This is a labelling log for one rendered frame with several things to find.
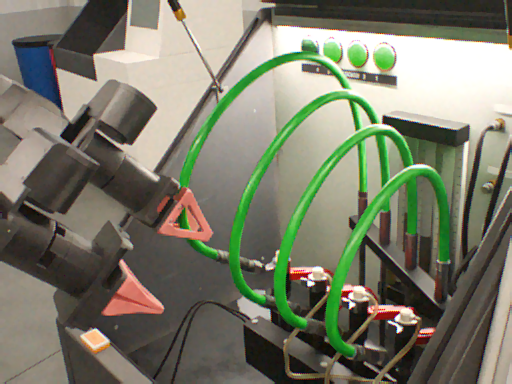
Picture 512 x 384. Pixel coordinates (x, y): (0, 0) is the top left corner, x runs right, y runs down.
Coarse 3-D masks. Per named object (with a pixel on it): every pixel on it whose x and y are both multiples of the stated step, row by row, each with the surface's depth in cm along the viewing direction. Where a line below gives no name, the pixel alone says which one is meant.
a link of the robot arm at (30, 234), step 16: (32, 208) 57; (48, 208) 56; (16, 224) 54; (32, 224) 55; (48, 224) 57; (16, 240) 54; (32, 240) 55; (48, 240) 56; (0, 256) 55; (16, 256) 55; (32, 256) 55; (48, 256) 57
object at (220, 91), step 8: (168, 0) 107; (176, 0) 107; (176, 8) 108; (176, 16) 109; (184, 16) 109; (184, 24) 110; (192, 40) 112; (200, 56) 114; (208, 64) 115; (208, 72) 116; (216, 80) 117; (216, 88) 118; (224, 88) 119
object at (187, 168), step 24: (264, 72) 83; (336, 72) 93; (216, 120) 80; (360, 120) 100; (192, 144) 79; (360, 144) 102; (192, 168) 79; (360, 168) 104; (360, 192) 105; (192, 240) 83
